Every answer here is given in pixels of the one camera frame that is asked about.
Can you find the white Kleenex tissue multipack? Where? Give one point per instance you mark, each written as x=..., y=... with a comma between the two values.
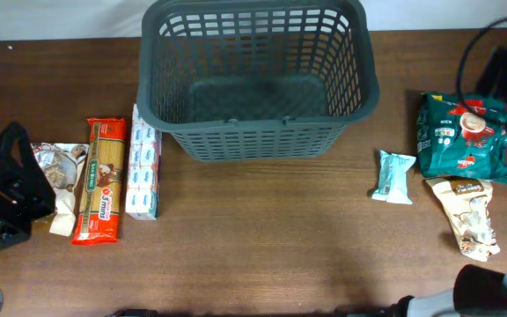
x=142, y=196

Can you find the brown white cookie bag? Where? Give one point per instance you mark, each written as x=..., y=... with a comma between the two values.
x=62, y=165

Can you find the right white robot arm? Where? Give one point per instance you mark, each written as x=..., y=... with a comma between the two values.
x=477, y=291

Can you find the green Nescafe coffee bag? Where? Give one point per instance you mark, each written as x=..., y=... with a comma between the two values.
x=466, y=140

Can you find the San Remo spaghetti packet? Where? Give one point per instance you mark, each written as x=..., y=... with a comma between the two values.
x=99, y=210

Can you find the beige brown snack bag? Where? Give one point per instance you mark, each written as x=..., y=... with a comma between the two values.
x=465, y=202

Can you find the grey plastic shopping basket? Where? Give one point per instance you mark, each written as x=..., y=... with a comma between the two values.
x=247, y=79

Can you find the light blue snack packet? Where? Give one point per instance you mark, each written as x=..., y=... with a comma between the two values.
x=392, y=180

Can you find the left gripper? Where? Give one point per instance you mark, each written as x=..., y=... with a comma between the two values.
x=30, y=187

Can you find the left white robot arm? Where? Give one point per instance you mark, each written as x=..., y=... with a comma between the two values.
x=25, y=193

